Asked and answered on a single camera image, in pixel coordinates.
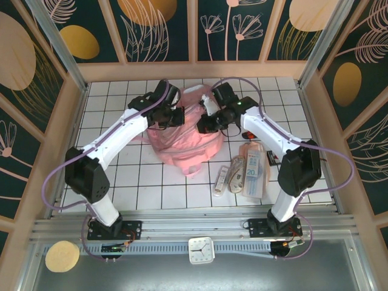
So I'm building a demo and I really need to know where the grey slotted cable duct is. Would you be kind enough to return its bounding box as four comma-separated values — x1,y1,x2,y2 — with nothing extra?
42,241,273,258

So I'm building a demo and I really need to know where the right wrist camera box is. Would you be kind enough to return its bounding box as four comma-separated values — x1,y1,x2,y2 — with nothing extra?
200,93,218,116

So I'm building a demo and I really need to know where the pink backpack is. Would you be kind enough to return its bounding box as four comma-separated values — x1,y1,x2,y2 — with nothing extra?
135,84,226,178

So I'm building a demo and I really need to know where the small black card pack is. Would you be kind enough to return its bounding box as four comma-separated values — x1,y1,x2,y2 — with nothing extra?
266,150,281,166

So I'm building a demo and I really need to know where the right aluminium post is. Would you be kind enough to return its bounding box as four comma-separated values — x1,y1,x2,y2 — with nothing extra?
296,0,354,89

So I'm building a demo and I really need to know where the clear bag of banknotes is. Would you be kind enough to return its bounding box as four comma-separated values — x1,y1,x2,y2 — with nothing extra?
238,142,271,199

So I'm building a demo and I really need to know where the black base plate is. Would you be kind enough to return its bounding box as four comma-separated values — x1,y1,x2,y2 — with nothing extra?
87,220,142,240
247,216,303,239

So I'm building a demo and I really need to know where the controller board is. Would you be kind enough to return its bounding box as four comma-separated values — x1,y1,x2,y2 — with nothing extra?
269,241,305,258
101,242,127,254

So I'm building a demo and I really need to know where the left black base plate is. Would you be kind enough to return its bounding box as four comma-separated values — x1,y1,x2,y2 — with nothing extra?
87,220,142,240

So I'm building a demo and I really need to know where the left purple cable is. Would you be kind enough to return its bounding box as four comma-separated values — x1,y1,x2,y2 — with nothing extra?
42,79,170,262

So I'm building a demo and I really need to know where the left controller board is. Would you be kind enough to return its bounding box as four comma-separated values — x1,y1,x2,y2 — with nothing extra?
101,242,127,254

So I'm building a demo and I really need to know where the white square clock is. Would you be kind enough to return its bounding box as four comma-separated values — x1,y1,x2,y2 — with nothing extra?
187,236,215,264

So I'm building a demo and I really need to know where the left aluminium post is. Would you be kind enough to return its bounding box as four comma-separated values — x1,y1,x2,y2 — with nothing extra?
25,0,89,93

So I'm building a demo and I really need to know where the round yellow sponge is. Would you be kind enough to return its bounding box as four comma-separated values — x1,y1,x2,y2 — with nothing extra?
45,240,81,273

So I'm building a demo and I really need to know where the right controller board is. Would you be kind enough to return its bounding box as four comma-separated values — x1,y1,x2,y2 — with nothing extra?
269,241,305,258

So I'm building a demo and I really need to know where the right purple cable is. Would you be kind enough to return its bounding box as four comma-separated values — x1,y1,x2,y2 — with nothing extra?
211,77,356,262

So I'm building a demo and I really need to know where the aluminium post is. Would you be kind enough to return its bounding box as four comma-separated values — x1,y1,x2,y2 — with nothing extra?
25,0,89,93
296,0,354,89

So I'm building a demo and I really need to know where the blue white pen pack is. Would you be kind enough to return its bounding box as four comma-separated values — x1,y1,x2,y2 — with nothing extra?
242,148,263,198

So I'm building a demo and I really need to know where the white tube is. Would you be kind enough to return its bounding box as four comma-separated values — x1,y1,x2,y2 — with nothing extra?
213,165,230,197

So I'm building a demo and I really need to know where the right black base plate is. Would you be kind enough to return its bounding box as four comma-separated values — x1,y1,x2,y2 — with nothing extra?
247,216,303,239

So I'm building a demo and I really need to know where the aluminium rail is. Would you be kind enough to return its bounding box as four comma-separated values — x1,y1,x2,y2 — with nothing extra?
30,212,361,243

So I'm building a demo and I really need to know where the map print glasses case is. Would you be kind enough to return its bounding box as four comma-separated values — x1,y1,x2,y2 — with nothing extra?
227,155,247,193

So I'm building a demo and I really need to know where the purple cable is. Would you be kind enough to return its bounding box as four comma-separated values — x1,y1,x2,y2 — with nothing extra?
211,77,356,262
42,79,170,262

